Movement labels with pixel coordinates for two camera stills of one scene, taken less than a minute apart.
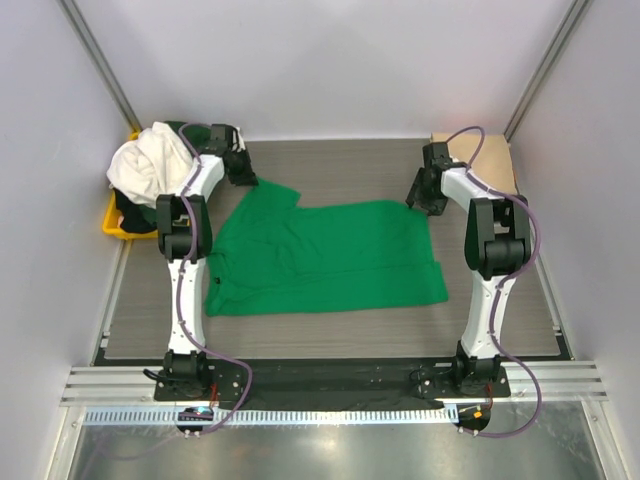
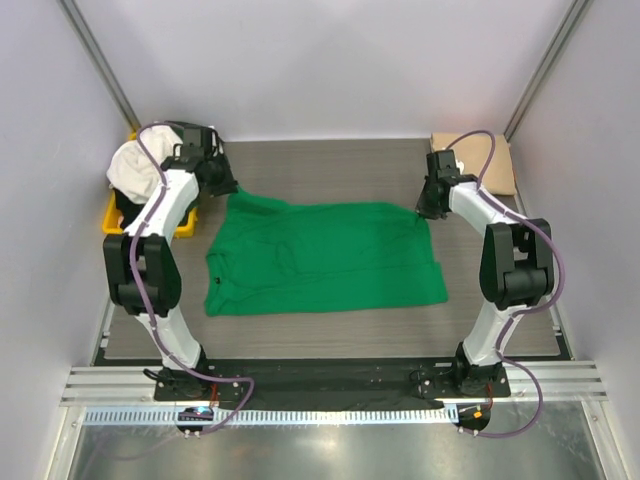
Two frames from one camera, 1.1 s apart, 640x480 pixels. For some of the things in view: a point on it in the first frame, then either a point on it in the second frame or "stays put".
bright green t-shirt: [274, 254] stays put
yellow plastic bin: [111, 221] stays put
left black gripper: [249, 178] → [229, 185]
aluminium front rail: [134, 385] stays put
